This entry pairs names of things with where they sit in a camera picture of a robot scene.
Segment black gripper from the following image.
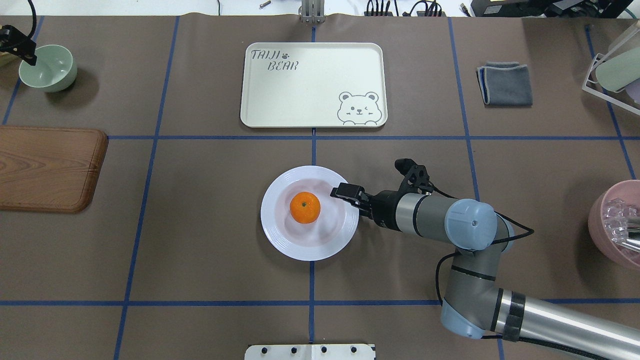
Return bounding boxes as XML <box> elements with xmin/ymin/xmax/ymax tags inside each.
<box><xmin>330</xmin><ymin>183</ymin><xmax>401</xmax><ymax>230</ymax></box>

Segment white round plate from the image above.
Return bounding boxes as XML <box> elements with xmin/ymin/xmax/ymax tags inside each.
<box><xmin>260</xmin><ymin>165</ymin><xmax>359</xmax><ymax>261</ymax></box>

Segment orange mandarin fruit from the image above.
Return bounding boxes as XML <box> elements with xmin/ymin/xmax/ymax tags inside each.
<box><xmin>289</xmin><ymin>191</ymin><xmax>322</xmax><ymax>224</ymax></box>

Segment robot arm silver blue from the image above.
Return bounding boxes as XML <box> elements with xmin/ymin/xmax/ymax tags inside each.
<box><xmin>330</xmin><ymin>180</ymin><xmax>639</xmax><ymax>360</ymax></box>

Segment cream bear print tray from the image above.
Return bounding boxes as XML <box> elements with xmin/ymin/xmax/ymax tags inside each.
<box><xmin>240</xmin><ymin>42</ymin><xmax>388</xmax><ymax>128</ymax></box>

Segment grey folded cloth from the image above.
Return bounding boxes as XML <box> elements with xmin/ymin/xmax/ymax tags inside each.
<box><xmin>476</xmin><ymin>61</ymin><xmax>533</xmax><ymax>107</ymax></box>

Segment metal scoop in bowl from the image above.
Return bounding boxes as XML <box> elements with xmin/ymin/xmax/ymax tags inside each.
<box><xmin>601</xmin><ymin>197</ymin><xmax>640</xmax><ymax>253</ymax></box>

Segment pink bowl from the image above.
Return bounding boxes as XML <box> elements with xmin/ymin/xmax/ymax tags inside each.
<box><xmin>588</xmin><ymin>179</ymin><xmax>640</xmax><ymax>272</ymax></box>

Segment white cup rack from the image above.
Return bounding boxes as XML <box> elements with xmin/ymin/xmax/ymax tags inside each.
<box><xmin>582</xmin><ymin>20</ymin><xmax>640</xmax><ymax>115</ymax></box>

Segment light green hanging cup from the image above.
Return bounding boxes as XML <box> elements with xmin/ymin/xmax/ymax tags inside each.
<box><xmin>595</xmin><ymin>47</ymin><xmax>640</xmax><ymax>92</ymax></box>

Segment lilac hanging cup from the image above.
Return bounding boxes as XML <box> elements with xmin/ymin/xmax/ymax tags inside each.
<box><xmin>624</xmin><ymin>79</ymin><xmax>640</xmax><ymax>105</ymax></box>

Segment brown wooden cutting board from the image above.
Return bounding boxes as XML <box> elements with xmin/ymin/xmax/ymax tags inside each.
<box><xmin>0</xmin><ymin>125</ymin><xmax>108</xmax><ymax>214</ymax></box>

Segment light green bowl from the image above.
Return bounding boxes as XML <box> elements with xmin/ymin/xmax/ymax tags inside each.
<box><xmin>18</xmin><ymin>44</ymin><xmax>78</xmax><ymax>93</ymax></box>

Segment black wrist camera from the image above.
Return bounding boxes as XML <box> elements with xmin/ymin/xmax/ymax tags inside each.
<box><xmin>0</xmin><ymin>25</ymin><xmax>38</xmax><ymax>66</ymax></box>
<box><xmin>394</xmin><ymin>158</ymin><xmax>435</xmax><ymax>196</ymax></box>

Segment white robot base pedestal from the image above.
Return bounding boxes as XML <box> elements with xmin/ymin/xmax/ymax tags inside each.
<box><xmin>244</xmin><ymin>343</ymin><xmax>377</xmax><ymax>360</ymax></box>

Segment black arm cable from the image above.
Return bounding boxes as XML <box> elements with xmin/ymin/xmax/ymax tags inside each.
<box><xmin>430</xmin><ymin>185</ymin><xmax>535</xmax><ymax>306</ymax></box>

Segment aluminium frame post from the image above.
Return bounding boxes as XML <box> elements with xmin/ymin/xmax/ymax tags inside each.
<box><xmin>298</xmin><ymin>0</ymin><xmax>326</xmax><ymax>25</ymax></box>

